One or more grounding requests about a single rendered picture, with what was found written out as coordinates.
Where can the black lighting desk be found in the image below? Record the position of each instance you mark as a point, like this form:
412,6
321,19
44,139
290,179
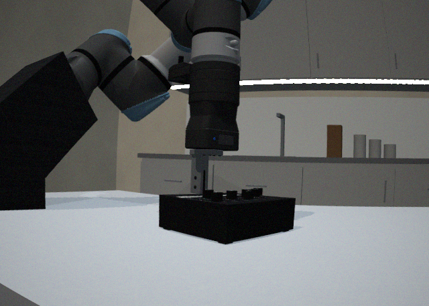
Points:
216,216

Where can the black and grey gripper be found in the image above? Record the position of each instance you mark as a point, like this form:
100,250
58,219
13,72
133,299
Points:
214,79

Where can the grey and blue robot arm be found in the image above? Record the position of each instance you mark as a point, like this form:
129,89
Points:
138,87

